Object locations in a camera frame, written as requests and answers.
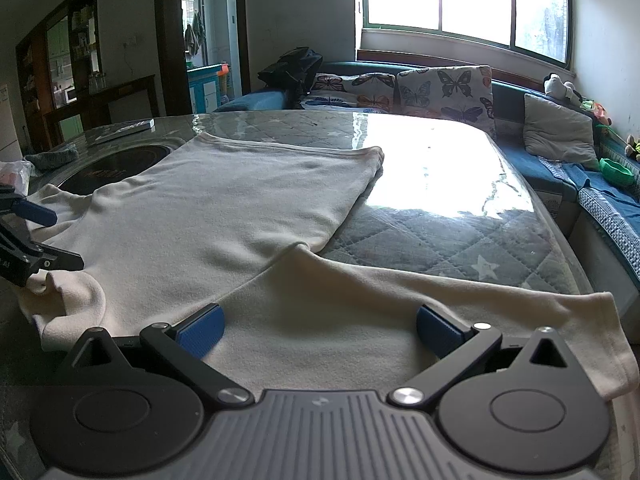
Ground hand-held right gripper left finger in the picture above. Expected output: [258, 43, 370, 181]
[55, 304, 256, 407]

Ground flat grey book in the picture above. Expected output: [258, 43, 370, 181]
[95, 119, 154, 142]

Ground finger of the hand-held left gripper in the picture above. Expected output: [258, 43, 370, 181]
[0, 185, 58, 228]
[0, 220, 85, 288]

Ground dark wooden sideboard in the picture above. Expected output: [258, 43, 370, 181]
[42, 74, 159, 147]

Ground dark wooden door frame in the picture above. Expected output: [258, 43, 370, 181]
[153, 0, 249, 117]

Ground panda plush toy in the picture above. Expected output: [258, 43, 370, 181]
[544, 72, 584, 107]

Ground square butterfly print pillow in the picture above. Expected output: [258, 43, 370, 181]
[396, 65, 497, 135]

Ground green plastic bowl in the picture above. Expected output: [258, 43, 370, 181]
[598, 157, 637, 187]

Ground black bag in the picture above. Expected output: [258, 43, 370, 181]
[257, 46, 325, 107]

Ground blue sofa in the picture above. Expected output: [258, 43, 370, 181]
[212, 60, 640, 343]

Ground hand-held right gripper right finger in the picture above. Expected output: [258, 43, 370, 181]
[387, 305, 586, 408]

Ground dark wooden shelf cabinet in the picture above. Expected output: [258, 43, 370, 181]
[15, 0, 104, 128]

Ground hanging grey clothes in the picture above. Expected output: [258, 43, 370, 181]
[183, 10, 206, 57]

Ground long butterfly print pillow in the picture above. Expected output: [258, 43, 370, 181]
[299, 72, 401, 114]

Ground black round induction cooker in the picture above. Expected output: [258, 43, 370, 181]
[57, 144, 181, 196]

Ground grey pillow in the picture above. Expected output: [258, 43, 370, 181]
[522, 92, 602, 172]

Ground colourful plush toy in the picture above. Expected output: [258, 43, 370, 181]
[581, 100, 614, 127]

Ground teal cabinet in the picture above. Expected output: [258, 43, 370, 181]
[187, 62, 232, 114]

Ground clear plastic bag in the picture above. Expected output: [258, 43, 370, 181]
[0, 159, 37, 197]

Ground blue sofa blanket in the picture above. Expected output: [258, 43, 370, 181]
[539, 154, 640, 281]

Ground grey folded cloth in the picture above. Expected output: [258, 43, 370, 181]
[24, 144, 79, 171]

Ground white long-sleeve shirt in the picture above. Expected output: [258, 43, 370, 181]
[17, 132, 632, 403]

